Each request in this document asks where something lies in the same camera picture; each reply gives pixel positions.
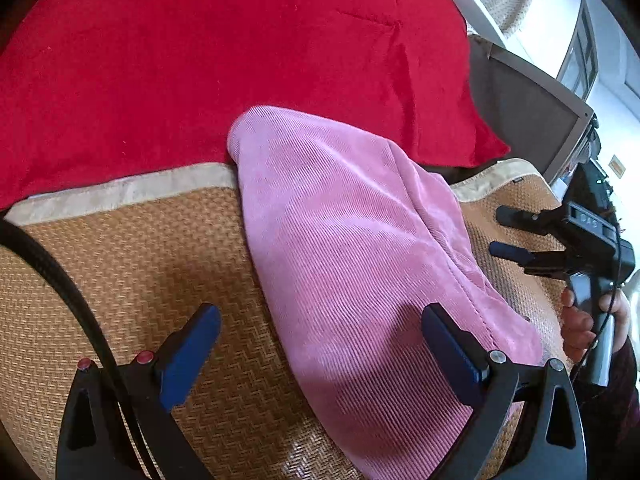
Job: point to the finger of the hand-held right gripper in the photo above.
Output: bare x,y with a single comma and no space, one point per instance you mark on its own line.
510,251
520,219

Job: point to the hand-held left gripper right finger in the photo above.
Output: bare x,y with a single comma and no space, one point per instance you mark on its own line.
450,355

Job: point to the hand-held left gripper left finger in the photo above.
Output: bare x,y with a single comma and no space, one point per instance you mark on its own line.
187,360

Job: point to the person's right forearm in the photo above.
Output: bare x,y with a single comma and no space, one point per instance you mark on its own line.
620,400

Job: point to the person's right hand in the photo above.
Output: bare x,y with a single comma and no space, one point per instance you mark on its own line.
575,330

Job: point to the woven rattan mat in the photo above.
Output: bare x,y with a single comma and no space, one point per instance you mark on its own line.
150,260

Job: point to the grey framed window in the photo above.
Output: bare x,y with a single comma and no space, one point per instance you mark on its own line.
580,55

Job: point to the white board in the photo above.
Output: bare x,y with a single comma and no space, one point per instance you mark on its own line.
475,10

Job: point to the red blanket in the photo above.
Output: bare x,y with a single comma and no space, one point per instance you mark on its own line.
200,60

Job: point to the yellow wall plate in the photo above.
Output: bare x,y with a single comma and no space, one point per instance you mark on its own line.
616,166

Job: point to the brown bed frame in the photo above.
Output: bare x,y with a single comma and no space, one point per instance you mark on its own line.
525,110

